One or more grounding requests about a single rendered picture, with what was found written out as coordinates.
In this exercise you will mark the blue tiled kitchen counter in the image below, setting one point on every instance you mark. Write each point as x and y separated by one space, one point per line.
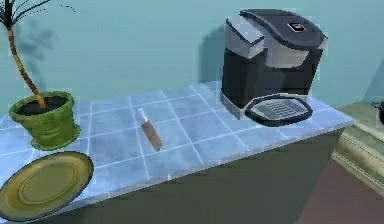
186 133

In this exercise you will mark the black and grey coffee machine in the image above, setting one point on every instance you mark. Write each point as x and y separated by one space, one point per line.
266 73

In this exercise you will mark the house plant in green pot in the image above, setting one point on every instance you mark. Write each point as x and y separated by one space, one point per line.
46 120

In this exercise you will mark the olive green plate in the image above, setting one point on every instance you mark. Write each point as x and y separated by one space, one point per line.
43 185

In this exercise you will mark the pale green cabinet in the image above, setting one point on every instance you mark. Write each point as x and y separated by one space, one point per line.
361 146

